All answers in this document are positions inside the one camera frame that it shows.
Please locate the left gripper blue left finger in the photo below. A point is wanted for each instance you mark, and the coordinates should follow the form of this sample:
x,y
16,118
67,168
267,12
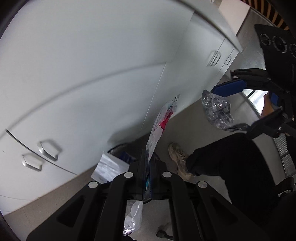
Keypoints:
x,y
141,176

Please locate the white tissue paper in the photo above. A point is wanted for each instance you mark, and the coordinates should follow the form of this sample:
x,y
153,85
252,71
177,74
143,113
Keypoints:
x,y
108,168

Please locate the white kitchen cabinet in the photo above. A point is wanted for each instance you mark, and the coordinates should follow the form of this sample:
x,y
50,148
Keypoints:
x,y
92,74

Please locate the silver cabinet handle left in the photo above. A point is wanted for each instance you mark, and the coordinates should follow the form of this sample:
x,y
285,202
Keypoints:
x,y
32,162

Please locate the blue snack bag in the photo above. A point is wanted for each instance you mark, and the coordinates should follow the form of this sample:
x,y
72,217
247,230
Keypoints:
x,y
127,158

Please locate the tan left shoe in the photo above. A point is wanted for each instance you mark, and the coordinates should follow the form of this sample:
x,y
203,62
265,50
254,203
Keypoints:
x,y
179,157

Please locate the clear plastic bags in bin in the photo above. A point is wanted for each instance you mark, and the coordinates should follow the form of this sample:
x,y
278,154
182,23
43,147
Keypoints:
x,y
133,216

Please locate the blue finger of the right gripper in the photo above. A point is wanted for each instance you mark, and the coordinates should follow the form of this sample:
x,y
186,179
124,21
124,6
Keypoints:
x,y
229,88
274,99

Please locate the black office chair base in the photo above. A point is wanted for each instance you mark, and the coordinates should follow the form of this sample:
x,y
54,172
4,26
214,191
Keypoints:
x,y
162,232

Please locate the person's right hand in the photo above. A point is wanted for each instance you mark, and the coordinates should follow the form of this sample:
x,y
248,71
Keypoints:
x,y
267,108

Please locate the silver cabinet handle right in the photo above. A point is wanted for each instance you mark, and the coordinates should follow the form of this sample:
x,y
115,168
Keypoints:
x,y
49,149

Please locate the clear bag with red print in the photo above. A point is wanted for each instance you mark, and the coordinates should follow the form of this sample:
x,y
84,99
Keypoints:
x,y
160,125

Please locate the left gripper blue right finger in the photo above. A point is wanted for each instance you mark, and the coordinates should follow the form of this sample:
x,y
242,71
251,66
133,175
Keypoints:
x,y
156,178

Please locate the person's dark trouser leg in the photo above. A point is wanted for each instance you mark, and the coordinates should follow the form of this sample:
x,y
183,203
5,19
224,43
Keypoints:
x,y
257,209

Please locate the clear plastic blister tray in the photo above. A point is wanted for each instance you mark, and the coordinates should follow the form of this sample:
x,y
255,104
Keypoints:
x,y
217,110

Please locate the silver cabinet handle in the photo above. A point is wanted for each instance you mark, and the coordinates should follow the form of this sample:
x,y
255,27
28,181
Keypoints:
x,y
49,149
32,162

